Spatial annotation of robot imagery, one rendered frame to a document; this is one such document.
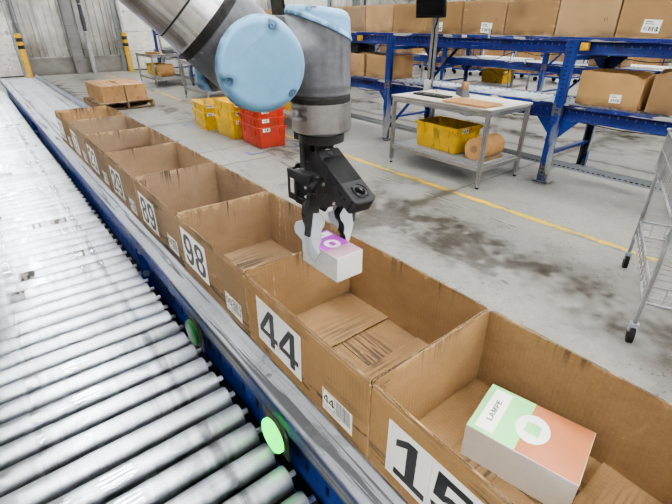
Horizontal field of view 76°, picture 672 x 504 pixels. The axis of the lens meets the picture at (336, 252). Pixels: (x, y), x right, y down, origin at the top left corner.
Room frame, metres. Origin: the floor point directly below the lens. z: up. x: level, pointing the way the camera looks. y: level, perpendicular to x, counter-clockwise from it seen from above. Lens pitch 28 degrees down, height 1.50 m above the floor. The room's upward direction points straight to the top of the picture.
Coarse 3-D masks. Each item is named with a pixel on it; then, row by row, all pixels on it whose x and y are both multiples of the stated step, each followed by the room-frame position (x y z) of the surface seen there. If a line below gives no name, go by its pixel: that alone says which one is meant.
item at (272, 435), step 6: (264, 420) 0.57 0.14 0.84; (270, 420) 0.56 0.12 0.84; (264, 426) 0.56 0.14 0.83; (270, 426) 0.55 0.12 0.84; (264, 432) 0.56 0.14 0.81; (270, 432) 0.55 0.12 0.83; (276, 432) 0.54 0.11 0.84; (270, 438) 0.54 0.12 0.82; (276, 438) 0.53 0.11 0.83; (270, 444) 0.55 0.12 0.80; (276, 444) 0.53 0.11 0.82; (282, 444) 0.53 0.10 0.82; (276, 450) 0.53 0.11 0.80; (282, 450) 0.53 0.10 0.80
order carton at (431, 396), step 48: (480, 336) 0.62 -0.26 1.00; (528, 336) 0.57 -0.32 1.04; (384, 384) 0.46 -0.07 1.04; (432, 384) 0.54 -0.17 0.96; (480, 384) 0.61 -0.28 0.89; (528, 384) 0.55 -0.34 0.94; (576, 384) 0.50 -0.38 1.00; (624, 384) 0.46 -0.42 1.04; (384, 432) 0.43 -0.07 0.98; (432, 432) 0.50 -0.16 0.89; (624, 432) 0.44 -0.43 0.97; (480, 480) 0.31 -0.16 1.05; (624, 480) 0.41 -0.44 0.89
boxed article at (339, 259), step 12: (324, 240) 0.67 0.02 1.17; (336, 240) 0.67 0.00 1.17; (324, 252) 0.63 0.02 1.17; (336, 252) 0.62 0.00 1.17; (348, 252) 0.62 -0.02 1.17; (360, 252) 0.63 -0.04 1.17; (312, 264) 0.66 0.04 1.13; (324, 264) 0.63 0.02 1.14; (336, 264) 0.60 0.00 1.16; (348, 264) 0.62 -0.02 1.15; (360, 264) 0.63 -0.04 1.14; (336, 276) 0.60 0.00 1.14; (348, 276) 0.62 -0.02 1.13
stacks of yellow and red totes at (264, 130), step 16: (208, 112) 6.86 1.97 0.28; (224, 112) 6.44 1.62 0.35; (240, 112) 6.20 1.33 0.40; (256, 112) 5.76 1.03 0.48; (272, 112) 5.86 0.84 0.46; (208, 128) 6.87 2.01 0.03; (224, 128) 6.50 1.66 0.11; (240, 128) 6.32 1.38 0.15; (256, 128) 5.74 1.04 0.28; (272, 128) 5.82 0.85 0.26; (256, 144) 5.85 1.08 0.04; (272, 144) 5.84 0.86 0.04
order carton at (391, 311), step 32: (288, 256) 0.83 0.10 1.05; (384, 256) 0.84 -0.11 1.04; (256, 288) 0.72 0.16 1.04; (288, 288) 0.82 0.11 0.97; (320, 288) 0.88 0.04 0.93; (352, 288) 0.93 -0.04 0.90; (384, 288) 0.84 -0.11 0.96; (416, 288) 0.77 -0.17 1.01; (448, 288) 0.70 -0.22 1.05; (256, 320) 0.73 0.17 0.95; (288, 320) 0.62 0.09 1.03; (320, 320) 0.81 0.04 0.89; (352, 320) 0.81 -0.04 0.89; (384, 320) 0.82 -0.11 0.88; (416, 320) 0.76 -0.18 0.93; (448, 320) 0.69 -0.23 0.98; (320, 352) 0.55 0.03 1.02; (352, 352) 0.71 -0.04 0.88; (384, 352) 0.71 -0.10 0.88; (416, 352) 0.52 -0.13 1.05; (320, 384) 0.55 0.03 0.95; (352, 384) 0.48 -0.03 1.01; (352, 416) 0.48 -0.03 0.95
